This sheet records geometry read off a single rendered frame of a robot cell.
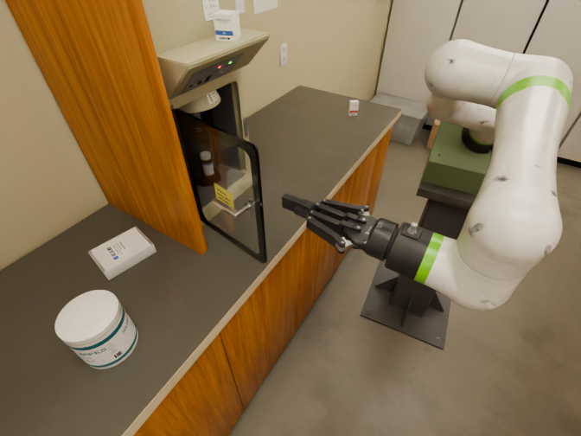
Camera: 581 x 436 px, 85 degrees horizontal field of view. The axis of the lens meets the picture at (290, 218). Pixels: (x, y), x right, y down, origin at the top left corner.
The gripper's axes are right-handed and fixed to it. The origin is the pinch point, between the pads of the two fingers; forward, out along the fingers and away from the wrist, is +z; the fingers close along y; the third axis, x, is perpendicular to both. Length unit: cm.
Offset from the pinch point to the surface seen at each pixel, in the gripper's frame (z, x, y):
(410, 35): 61, 41, -317
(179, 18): 44, -26, -18
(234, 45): 32.8, -20.7, -23.7
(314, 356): 4, 130, -26
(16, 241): 87, 32, 31
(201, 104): 47, -3, -21
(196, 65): 32.6, -19.9, -9.8
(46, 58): 77, -17, 1
